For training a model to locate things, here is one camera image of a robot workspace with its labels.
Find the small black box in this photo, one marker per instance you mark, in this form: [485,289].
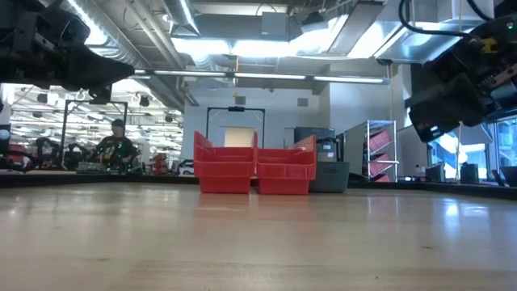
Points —
[469,173]

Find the red background object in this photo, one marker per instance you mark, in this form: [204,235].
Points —
[18,155]

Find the person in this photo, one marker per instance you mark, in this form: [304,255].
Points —
[115,147]

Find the red background crate stack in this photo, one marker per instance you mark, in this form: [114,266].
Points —
[160,163]

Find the silver ventilation duct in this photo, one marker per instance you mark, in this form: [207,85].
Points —
[121,36]

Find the long ceiling light tube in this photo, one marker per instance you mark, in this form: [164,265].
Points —
[262,75]

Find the metal shelf rack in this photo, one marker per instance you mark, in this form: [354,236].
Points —
[369,149]

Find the black background robot arm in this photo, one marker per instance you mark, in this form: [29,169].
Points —
[48,149]

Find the white angled board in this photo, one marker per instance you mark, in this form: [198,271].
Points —
[480,135]

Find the grey ceiling box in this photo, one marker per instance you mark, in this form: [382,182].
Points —
[274,26]

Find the white ceiling air unit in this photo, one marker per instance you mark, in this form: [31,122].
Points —
[404,36]

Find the black metal stand frame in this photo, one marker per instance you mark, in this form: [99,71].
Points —
[236,108]
[64,129]

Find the cream door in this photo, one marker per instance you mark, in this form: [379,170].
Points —
[238,137]

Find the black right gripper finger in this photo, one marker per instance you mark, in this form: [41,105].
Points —
[444,109]

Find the blue-grey plastic tray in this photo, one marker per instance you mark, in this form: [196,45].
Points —
[331,178]

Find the red plastic bin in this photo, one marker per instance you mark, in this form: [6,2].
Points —
[224,169]
[287,174]

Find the grey panel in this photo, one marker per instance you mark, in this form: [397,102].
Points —
[412,153]

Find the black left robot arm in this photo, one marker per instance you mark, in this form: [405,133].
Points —
[20,12]

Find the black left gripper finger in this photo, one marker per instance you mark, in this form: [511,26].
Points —
[100,96]
[95,72]

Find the black cabinet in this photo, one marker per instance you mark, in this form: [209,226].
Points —
[319,135]

